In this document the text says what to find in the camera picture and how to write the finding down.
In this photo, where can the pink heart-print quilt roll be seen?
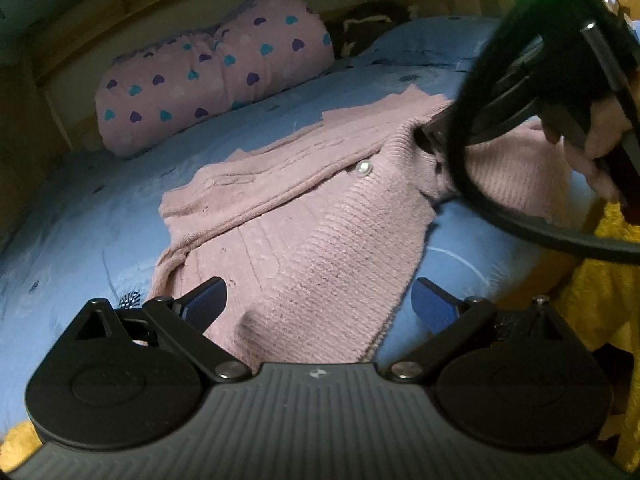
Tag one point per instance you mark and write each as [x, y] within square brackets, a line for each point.
[200, 85]

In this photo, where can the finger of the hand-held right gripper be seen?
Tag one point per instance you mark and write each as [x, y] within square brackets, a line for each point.
[430, 135]

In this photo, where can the blue floral pillow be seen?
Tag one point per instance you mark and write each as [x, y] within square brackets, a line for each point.
[435, 40]

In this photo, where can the pink knitted cardigan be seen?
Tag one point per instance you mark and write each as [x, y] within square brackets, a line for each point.
[300, 240]

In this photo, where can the dark cloth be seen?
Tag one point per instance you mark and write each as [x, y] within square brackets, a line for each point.
[365, 30]

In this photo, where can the person's right hand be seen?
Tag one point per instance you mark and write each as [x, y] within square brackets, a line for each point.
[600, 130]

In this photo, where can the wooden bed frame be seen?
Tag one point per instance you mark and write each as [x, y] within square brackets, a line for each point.
[150, 5]

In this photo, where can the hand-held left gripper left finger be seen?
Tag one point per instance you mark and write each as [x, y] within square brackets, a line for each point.
[205, 300]

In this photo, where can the yellow fuzzy cloth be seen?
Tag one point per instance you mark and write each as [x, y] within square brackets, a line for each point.
[610, 300]

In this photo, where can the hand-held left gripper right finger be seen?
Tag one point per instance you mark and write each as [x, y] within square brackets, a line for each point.
[432, 302]

